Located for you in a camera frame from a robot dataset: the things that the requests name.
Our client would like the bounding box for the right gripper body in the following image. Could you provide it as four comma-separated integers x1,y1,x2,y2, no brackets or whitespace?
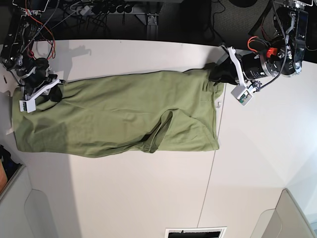
15,57,57,100

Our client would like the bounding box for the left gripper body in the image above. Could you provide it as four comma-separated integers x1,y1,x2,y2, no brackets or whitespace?
221,46,269,93

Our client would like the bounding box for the green t-shirt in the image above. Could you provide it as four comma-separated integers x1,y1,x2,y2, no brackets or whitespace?
12,69,224,158

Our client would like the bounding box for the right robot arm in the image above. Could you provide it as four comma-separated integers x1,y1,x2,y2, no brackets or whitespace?
0,0,65,102

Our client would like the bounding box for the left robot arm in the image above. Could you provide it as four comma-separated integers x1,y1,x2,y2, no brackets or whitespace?
209,0,308,92

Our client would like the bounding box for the metal table leg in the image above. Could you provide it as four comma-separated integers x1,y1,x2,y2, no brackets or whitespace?
146,14,159,41

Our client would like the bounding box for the black multi-socket power strip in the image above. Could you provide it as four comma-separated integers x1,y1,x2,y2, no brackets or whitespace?
71,3,134,16

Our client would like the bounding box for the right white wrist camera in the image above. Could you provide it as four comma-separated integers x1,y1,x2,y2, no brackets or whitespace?
19,99,36,113

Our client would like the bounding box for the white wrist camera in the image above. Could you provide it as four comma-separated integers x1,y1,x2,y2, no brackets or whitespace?
19,99,36,113
231,85,253,106

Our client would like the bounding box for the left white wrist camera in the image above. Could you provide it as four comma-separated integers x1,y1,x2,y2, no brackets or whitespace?
231,85,253,106

